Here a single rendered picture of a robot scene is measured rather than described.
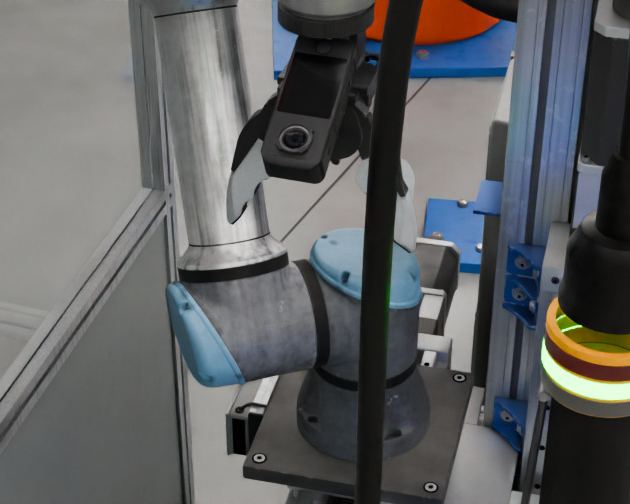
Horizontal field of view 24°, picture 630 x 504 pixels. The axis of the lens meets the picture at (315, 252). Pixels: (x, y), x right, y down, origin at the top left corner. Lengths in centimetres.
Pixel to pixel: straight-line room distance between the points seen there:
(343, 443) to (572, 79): 46
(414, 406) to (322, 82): 64
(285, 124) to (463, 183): 307
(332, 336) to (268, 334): 7
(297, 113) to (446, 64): 362
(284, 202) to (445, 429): 238
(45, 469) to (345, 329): 57
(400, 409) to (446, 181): 253
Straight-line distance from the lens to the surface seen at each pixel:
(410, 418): 161
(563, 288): 51
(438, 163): 418
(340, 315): 150
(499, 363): 175
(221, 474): 313
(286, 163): 102
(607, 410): 52
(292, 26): 106
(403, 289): 151
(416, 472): 160
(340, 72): 105
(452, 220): 387
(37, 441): 188
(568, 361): 51
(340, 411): 159
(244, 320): 147
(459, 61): 467
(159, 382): 229
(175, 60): 147
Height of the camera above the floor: 213
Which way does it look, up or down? 34 degrees down
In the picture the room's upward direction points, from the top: straight up
